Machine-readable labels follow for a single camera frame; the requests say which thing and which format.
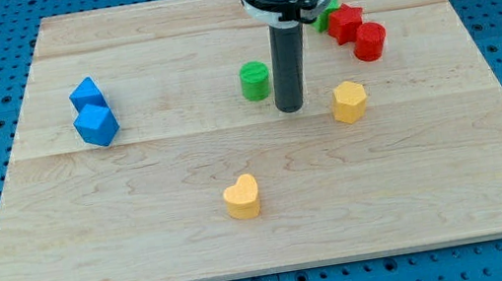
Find blue triangle block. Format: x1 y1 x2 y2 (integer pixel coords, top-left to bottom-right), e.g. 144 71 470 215
69 77 108 112

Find blue cube block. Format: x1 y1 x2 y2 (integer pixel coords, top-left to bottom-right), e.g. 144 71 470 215
73 104 119 146

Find green block behind arm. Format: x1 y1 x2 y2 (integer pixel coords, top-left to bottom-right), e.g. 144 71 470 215
312 0 340 34

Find green cylinder block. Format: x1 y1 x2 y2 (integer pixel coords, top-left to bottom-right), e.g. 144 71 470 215
239 61 269 102

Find red star block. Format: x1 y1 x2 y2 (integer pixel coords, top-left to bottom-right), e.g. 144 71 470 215
327 3 363 45

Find yellow heart block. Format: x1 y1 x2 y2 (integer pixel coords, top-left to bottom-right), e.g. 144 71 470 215
222 174 261 220

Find yellow hexagon block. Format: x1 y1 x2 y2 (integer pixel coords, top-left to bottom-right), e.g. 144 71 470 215
332 81 367 124

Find wooden board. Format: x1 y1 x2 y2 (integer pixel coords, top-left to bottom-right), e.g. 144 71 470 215
0 0 502 281

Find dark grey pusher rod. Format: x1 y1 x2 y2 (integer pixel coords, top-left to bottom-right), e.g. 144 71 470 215
269 23 304 113

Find red cylinder block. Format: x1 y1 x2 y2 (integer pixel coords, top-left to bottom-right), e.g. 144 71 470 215
353 22 387 62

